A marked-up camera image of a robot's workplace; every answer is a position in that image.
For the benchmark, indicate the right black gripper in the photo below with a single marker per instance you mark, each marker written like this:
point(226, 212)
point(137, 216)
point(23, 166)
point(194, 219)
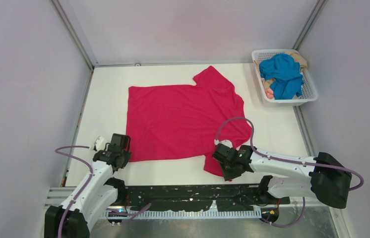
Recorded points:
point(228, 176)

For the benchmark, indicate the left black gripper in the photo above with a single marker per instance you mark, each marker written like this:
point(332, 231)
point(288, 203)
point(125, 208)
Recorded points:
point(126, 156)

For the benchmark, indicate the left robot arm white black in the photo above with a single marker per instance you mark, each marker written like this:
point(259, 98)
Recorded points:
point(76, 216)

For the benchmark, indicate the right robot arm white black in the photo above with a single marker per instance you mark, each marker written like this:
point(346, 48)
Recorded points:
point(321, 177)

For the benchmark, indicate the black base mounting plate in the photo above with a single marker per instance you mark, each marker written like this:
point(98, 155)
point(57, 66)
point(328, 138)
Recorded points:
point(194, 198)

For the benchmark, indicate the salmon pink t shirt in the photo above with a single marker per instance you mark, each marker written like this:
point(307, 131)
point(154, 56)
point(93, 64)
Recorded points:
point(269, 93)

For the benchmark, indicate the beige t shirt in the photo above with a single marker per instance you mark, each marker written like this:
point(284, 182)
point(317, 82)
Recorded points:
point(260, 55)

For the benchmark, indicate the blue t shirt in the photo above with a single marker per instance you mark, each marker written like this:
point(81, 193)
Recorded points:
point(286, 73)

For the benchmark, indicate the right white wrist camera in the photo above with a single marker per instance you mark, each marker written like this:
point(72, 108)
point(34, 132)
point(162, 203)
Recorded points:
point(219, 143)

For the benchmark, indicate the white slotted cable duct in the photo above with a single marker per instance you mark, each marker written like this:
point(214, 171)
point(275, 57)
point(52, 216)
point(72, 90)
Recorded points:
point(209, 214)

